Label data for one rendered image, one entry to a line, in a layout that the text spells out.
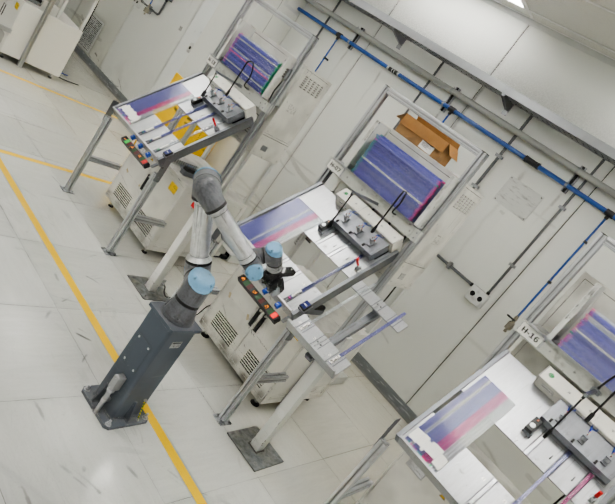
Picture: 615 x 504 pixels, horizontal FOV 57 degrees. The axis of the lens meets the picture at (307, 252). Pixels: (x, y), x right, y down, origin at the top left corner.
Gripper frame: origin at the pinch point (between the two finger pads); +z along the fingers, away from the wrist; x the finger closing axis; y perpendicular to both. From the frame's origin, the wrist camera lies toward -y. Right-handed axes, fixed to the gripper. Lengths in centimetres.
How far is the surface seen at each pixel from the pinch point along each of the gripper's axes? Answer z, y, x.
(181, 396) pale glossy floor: 52, 58, -5
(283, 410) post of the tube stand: 47, 20, 34
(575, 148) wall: 24, -258, 0
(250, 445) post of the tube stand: 67, 40, 32
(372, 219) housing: 0, -72, -12
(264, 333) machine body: 56, -1, -15
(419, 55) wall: 26, -257, -158
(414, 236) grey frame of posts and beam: -3, -80, 12
